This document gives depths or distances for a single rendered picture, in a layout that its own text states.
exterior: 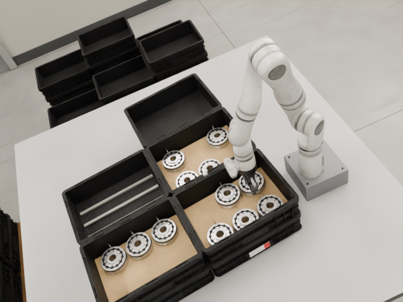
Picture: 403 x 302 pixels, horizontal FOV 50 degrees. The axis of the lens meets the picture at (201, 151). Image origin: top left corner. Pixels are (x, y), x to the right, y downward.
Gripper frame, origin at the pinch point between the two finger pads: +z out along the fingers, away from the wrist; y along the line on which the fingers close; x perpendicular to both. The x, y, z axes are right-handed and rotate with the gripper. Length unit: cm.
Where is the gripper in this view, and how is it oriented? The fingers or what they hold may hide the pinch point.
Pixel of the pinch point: (250, 186)
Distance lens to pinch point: 171.0
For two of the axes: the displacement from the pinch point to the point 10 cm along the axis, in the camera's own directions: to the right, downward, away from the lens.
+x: -9.2, 3.7, -0.7
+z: 2.1, 6.6, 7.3
